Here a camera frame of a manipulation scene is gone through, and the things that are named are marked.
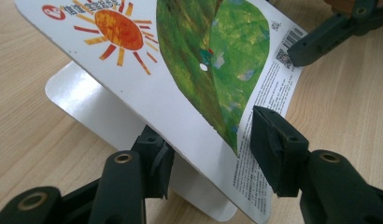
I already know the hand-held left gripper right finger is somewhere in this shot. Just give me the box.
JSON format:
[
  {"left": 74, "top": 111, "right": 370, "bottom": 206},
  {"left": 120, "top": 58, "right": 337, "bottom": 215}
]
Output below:
[{"left": 249, "top": 105, "right": 383, "bottom": 224}]

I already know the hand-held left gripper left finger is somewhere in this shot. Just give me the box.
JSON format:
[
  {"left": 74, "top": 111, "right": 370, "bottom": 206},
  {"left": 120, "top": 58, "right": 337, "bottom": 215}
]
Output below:
[{"left": 88, "top": 124, "right": 176, "bottom": 224}]

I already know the white book with green leaf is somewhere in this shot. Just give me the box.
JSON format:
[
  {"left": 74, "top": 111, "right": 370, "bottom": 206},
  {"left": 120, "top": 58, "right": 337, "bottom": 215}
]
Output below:
[{"left": 13, "top": 0, "right": 309, "bottom": 224}]

